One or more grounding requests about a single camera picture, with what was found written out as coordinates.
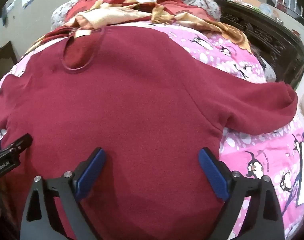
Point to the dark carved wooden cabinet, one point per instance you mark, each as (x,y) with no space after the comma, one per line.
(283,50)

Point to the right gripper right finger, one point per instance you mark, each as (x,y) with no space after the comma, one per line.
(263,219)

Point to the pink penguin bedsheet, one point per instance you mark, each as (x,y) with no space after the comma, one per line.
(254,154)

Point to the red gold patterned blanket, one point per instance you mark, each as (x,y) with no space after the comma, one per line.
(112,12)

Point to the dark wooden side furniture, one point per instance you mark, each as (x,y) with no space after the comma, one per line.
(7,58)

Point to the dark red sweater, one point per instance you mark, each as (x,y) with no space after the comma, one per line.
(132,119)

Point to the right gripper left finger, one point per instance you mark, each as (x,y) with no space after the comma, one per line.
(40,216)

